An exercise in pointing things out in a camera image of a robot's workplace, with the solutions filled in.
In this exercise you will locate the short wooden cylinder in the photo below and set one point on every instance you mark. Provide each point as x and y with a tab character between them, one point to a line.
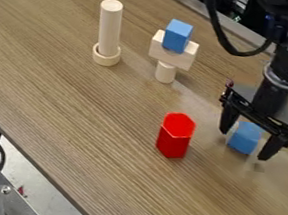
165	72

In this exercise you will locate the blue block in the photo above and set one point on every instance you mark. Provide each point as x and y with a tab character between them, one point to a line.
245	138
177	36

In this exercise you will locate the tall wooden cylinder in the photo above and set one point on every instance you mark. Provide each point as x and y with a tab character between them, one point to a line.
109	27

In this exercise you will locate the red hexagonal block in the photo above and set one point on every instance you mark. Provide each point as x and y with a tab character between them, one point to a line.
175	134

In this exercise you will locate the wooden rectangular block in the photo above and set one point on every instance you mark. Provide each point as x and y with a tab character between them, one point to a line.
172	53

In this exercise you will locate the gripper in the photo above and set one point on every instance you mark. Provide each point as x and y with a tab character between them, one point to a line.
265	108

